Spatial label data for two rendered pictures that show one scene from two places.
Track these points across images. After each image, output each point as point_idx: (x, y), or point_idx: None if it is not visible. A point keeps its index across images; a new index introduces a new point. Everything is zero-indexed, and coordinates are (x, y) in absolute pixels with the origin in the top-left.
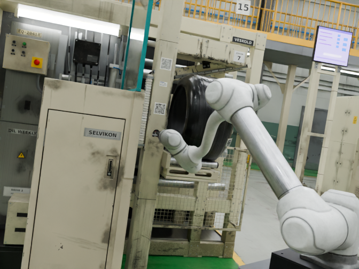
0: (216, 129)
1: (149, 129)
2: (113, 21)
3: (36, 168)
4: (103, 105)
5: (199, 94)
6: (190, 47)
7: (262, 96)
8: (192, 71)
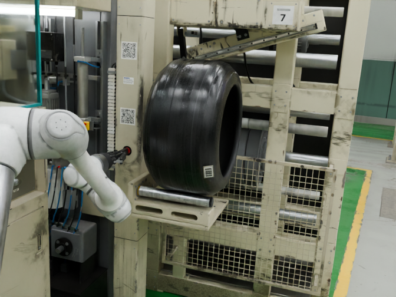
0: (85, 171)
1: (117, 146)
2: (46, 2)
3: None
4: None
5: (154, 96)
6: (199, 12)
7: (43, 135)
8: (221, 47)
